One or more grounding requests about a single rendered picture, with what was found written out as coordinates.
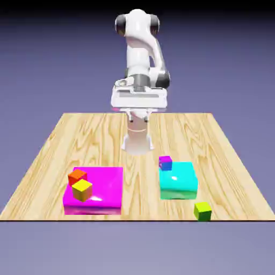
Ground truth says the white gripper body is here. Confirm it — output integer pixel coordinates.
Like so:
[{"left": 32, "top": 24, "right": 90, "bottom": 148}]
[{"left": 110, "top": 85, "right": 168, "bottom": 113}]

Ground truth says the small purple cube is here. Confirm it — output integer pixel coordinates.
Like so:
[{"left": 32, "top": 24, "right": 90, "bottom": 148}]
[{"left": 158, "top": 155, "right": 173, "bottom": 172}]

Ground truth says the small orange cube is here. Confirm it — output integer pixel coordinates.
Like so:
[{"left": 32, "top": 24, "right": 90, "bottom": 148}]
[{"left": 68, "top": 169, "right": 88, "bottom": 187}]

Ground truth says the small yellow cube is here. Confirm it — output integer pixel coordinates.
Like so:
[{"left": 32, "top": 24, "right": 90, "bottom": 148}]
[{"left": 71, "top": 178, "right": 93, "bottom": 202}]

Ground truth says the small lime green cube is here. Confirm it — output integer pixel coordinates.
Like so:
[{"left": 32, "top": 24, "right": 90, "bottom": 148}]
[{"left": 193, "top": 201, "right": 213, "bottom": 222}]

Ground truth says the large cyan box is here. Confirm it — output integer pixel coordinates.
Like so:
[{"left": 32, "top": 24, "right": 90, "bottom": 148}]
[{"left": 158, "top": 161, "right": 198, "bottom": 200}]

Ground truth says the large magenta box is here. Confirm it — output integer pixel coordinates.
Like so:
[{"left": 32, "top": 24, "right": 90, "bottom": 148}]
[{"left": 62, "top": 167, "right": 124, "bottom": 215}]

